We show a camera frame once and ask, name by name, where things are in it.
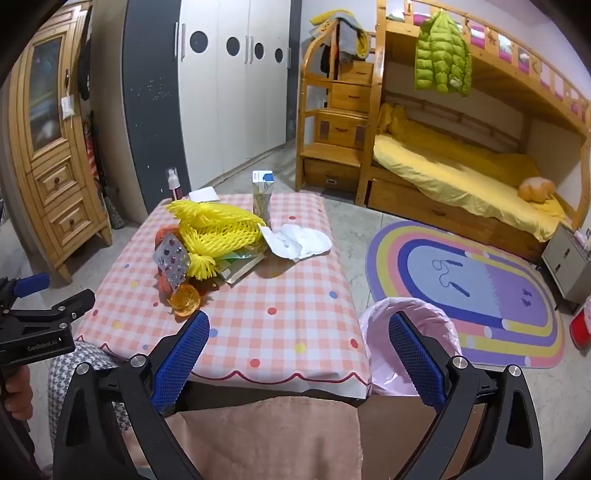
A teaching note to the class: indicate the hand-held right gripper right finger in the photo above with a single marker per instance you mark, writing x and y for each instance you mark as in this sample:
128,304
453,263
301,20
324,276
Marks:
415,360

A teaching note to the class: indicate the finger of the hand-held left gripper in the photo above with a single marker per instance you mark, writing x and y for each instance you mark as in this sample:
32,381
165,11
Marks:
30,284
69,311

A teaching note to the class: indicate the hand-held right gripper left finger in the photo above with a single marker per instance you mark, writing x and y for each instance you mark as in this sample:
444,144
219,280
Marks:
184,355

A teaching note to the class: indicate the pink-bagged trash bin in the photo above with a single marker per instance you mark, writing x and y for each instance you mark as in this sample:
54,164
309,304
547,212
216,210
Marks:
376,350

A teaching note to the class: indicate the person's left hand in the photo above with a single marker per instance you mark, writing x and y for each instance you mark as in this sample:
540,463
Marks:
18,392

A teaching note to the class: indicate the houndstooth cushion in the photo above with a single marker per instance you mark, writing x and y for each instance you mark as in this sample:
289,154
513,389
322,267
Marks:
60,374

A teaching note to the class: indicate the blister pill pack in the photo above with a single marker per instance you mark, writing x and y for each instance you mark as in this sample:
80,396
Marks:
171,261

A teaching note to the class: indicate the checkered tablecloth table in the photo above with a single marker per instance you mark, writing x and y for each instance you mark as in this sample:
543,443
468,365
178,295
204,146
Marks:
277,314

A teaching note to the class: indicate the green medicine box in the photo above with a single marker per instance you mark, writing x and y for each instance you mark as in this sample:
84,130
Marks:
240,270

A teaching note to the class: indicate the wooden cabinet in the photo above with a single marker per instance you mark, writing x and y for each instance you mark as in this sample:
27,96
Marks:
55,180

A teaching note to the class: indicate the rainbow rug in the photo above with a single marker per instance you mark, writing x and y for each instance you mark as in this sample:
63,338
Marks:
485,277

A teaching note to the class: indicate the folded patterned umbrella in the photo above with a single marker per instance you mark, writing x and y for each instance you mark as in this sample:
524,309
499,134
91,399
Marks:
104,194

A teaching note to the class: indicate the yellow foam fruit net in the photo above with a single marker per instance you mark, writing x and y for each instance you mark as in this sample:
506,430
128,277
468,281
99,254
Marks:
217,230

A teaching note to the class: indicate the spray bottle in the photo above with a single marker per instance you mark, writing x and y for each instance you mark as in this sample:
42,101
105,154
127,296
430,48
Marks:
174,189

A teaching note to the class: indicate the white paper wrapper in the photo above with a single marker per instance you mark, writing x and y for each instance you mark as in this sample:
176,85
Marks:
300,242

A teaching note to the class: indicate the white foam block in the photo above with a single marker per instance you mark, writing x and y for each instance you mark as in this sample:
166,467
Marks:
203,194

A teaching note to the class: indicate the red bin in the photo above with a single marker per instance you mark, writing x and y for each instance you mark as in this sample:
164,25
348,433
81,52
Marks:
581,327

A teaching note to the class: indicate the milk carton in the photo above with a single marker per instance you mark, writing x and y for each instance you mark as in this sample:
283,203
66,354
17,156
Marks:
262,198

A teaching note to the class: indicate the grey bedside cabinet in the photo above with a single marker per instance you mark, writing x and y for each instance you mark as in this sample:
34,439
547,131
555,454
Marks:
565,267

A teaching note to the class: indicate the white hanging tag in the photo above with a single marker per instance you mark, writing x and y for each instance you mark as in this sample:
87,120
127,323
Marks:
68,107

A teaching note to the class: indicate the yellow bedsheet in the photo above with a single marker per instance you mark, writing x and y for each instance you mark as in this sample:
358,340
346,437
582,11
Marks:
443,170

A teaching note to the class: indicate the dark grey wardrobe panel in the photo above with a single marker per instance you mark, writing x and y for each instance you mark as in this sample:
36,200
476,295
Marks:
152,115

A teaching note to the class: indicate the orange plush pillow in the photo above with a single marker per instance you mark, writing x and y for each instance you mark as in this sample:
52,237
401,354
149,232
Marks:
535,189

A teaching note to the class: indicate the black hanging garment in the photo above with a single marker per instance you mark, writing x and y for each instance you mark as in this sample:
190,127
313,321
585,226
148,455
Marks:
84,69

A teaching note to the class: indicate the yellow pillow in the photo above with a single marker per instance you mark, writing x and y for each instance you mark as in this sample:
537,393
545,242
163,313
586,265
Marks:
392,120

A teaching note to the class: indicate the white wardrobe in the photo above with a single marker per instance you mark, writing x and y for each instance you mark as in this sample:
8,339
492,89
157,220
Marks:
221,115

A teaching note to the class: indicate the wooden bunk bed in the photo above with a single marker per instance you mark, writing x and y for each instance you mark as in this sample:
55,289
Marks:
508,78

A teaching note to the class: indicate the green puffer jacket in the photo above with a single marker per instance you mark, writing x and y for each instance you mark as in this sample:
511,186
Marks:
441,55

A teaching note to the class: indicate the black bag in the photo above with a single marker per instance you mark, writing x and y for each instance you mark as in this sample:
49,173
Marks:
328,60

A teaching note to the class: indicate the grey garment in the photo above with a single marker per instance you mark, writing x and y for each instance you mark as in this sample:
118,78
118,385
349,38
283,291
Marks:
346,37

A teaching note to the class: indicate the yellow garment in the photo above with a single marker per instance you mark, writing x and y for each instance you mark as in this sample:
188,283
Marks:
323,18

